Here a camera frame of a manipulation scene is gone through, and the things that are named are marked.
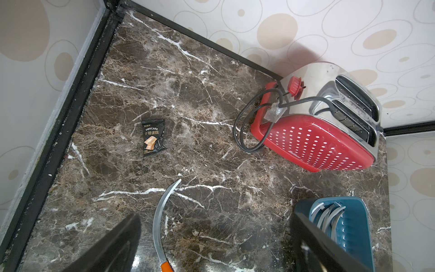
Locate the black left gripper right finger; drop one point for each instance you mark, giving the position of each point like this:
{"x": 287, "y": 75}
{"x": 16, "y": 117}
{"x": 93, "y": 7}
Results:
{"x": 314, "y": 251}

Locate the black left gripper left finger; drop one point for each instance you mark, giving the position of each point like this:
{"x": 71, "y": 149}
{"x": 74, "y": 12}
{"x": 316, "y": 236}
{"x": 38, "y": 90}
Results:
{"x": 115, "y": 252}

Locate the orange handle sickle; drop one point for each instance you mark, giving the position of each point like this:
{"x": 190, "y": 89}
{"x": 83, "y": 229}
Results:
{"x": 164, "y": 263}
{"x": 336, "y": 218}

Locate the wooden handle sickle diagonal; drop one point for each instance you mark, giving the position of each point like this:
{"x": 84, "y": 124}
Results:
{"x": 325, "y": 215}

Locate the wooden handle sickle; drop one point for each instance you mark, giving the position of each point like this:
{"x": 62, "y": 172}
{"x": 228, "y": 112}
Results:
{"x": 319, "y": 208}
{"x": 332, "y": 215}

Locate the teal plastic storage box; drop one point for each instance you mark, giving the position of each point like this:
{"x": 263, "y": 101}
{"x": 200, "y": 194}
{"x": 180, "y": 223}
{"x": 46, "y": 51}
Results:
{"x": 353, "y": 227}

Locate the black snack packet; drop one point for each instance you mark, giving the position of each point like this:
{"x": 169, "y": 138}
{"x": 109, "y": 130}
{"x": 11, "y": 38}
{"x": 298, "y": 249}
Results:
{"x": 153, "y": 136}

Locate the red dotted toaster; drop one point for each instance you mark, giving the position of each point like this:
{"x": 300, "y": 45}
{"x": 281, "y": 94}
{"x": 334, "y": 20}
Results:
{"x": 320, "y": 117}

